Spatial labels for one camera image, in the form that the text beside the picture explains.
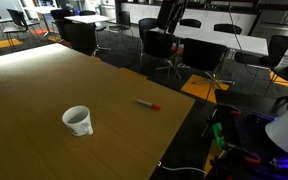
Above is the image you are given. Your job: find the white ceramic mug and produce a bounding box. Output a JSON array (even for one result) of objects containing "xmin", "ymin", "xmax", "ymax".
[{"xmin": 61, "ymin": 105, "xmax": 94, "ymax": 137}]

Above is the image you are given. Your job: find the black clamp red handle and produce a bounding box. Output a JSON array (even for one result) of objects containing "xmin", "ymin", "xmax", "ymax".
[
  {"xmin": 205, "ymin": 142, "xmax": 262, "ymax": 180},
  {"xmin": 201, "ymin": 103, "xmax": 242, "ymax": 138}
]

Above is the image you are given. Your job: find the black looped cable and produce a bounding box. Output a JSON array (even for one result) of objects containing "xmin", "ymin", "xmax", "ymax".
[{"xmin": 274, "ymin": 95, "xmax": 288, "ymax": 109}]

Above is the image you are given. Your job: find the thin white cable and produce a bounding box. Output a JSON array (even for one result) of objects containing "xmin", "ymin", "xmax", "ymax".
[{"xmin": 157, "ymin": 161, "xmax": 208, "ymax": 176}]

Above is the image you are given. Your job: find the green clamp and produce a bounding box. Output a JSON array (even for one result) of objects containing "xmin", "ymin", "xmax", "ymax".
[{"xmin": 211, "ymin": 122, "xmax": 226, "ymax": 149}]

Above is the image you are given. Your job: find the white marker red cap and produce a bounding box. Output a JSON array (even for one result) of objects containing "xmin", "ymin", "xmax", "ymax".
[{"xmin": 136, "ymin": 98, "xmax": 162, "ymax": 111}]

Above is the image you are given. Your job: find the blue lit device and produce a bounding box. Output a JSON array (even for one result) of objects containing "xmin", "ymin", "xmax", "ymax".
[{"xmin": 247, "ymin": 111, "xmax": 275, "ymax": 125}]

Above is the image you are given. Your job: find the thin dark dangling cable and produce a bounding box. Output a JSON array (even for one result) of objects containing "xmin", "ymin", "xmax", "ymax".
[{"xmin": 228, "ymin": 0, "xmax": 263, "ymax": 81}]

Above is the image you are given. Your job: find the long white table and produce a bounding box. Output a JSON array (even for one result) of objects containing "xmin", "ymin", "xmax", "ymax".
[{"xmin": 149, "ymin": 24, "xmax": 269, "ymax": 57}]

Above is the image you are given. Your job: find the black camera tripod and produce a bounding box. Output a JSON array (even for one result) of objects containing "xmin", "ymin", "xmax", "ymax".
[{"xmin": 155, "ymin": 0, "xmax": 188, "ymax": 36}]

